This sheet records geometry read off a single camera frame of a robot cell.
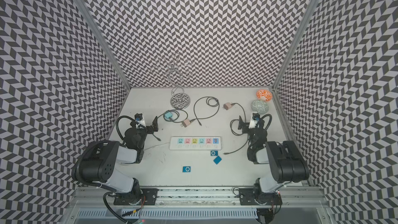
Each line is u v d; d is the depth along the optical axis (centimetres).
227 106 106
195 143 88
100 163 45
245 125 79
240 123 81
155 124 86
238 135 95
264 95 108
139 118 76
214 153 86
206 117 98
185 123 98
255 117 74
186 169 81
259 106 105
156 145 87
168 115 101
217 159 85
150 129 80
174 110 107
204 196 75
